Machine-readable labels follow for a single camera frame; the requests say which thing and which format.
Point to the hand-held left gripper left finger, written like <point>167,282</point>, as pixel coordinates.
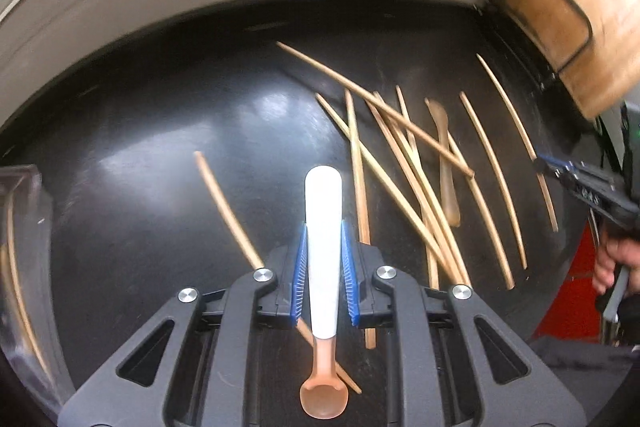
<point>299,277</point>

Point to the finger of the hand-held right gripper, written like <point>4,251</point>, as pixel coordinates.
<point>547,169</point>
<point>555,160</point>

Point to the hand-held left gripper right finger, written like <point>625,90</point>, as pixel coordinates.
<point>350,277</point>

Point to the person's dark clothing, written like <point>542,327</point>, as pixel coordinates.
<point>585,372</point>

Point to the light wooden chopstick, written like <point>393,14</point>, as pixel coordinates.
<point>227,212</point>
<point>22,287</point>
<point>10,297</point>

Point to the person's right hand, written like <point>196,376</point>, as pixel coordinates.
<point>607,264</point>

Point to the red plastic object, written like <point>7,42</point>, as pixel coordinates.
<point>570,297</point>

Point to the pile of chopsticks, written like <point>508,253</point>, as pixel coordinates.
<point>436,242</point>

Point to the clear plastic container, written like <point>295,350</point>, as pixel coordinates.
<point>40,257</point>

